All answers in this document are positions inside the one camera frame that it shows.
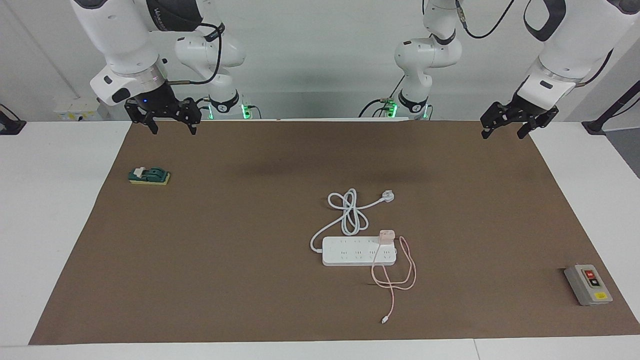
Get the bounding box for white power strip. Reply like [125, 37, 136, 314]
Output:
[321, 236, 398, 267]

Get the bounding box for pink charging cable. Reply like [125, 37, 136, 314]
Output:
[371, 236, 417, 325]

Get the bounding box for white box yellow labels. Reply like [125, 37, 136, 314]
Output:
[54, 97, 104, 122]

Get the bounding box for black table clamp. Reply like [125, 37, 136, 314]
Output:
[0, 104, 27, 136]

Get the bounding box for brown table mat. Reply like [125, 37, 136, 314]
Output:
[28, 120, 640, 346]

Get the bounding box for green knife switch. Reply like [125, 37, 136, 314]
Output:
[128, 166, 171, 186]

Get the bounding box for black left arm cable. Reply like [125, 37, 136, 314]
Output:
[454, 0, 614, 90]

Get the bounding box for white power strip cord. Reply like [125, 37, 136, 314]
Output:
[309, 188, 397, 253]

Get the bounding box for black base cable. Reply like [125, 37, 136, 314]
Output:
[358, 75, 406, 119]

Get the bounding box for grey on-off switch box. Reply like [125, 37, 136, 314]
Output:
[564, 264, 614, 307]

